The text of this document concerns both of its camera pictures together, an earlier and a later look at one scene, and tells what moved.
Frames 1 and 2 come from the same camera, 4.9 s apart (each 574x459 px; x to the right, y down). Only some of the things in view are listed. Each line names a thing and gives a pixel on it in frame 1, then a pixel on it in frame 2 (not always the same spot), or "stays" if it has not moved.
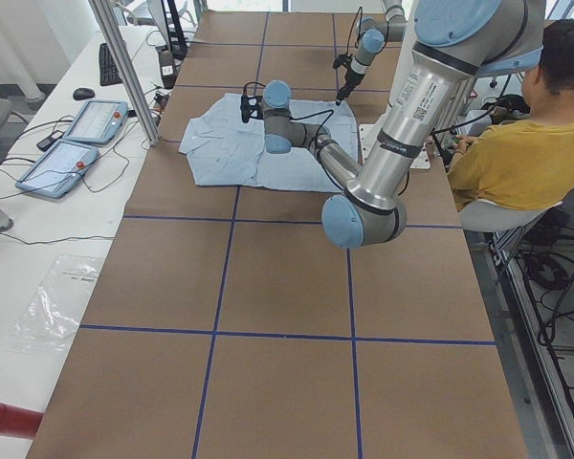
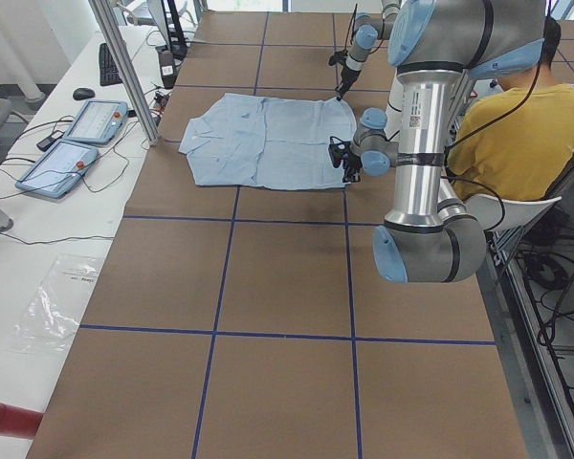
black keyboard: [109, 73] stays
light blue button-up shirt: [223, 149] stays
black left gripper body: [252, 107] to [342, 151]
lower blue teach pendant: [57, 168] stays
